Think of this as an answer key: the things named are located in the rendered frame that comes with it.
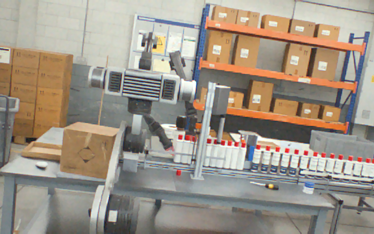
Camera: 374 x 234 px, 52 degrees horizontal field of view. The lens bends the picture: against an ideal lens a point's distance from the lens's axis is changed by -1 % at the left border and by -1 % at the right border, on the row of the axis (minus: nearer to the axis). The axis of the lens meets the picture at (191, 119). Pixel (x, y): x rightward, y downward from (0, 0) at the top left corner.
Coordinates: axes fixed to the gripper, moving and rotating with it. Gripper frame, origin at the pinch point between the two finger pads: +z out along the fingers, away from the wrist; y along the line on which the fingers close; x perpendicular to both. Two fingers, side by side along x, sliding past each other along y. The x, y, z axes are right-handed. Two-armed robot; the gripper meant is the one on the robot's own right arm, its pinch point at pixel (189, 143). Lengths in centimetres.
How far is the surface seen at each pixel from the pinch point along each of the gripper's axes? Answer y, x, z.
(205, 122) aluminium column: -5.0, 22.8, -20.8
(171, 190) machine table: 14, 53, 19
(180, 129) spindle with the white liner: 6.3, -18.8, -5.6
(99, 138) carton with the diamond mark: 61, 51, -8
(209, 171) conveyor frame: -15.4, 11.8, 16.1
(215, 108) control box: -10.0, 23.5, -30.9
